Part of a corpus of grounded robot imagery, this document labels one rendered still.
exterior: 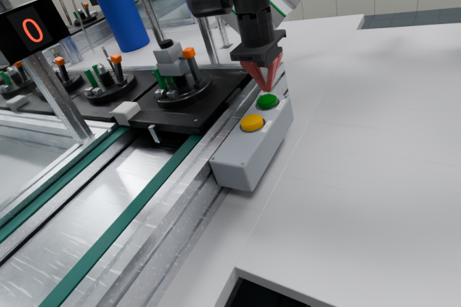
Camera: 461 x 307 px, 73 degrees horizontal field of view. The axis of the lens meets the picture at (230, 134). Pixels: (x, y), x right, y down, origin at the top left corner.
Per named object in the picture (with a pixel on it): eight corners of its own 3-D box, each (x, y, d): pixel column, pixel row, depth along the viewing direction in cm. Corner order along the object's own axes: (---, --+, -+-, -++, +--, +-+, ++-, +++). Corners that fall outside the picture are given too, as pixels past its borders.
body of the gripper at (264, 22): (230, 64, 53) (220, 20, 49) (255, 40, 60) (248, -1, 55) (265, 64, 50) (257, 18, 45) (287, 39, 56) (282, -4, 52)
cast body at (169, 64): (193, 66, 69) (182, 36, 65) (181, 76, 66) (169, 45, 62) (166, 66, 74) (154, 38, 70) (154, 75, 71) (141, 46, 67)
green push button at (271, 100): (281, 102, 62) (279, 93, 61) (274, 114, 59) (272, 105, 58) (263, 101, 64) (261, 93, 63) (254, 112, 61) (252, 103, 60)
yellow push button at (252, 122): (267, 123, 57) (265, 114, 56) (258, 136, 55) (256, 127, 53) (248, 121, 59) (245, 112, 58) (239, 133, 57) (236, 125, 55)
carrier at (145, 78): (173, 75, 88) (156, 32, 81) (114, 125, 73) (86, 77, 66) (117, 75, 101) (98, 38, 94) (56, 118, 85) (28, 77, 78)
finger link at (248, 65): (245, 96, 59) (235, 50, 54) (261, 78, 64) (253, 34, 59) (279, 99, 56) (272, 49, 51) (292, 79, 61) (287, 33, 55)
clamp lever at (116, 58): (126, 80, 82) (121, 54, 76) (121, 83, 80) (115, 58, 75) (115, 75, 83) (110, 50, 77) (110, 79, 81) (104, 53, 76)
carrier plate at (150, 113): (254, 75, 75) (252, 67, 74) (202, 136, 60) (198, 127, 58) (178, 75, 88) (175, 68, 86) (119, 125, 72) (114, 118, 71)
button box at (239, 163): (294, 120, 65) (290, 94, 61) (252, 193, 51) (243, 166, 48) (264, 117, 68) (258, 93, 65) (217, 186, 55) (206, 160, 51)
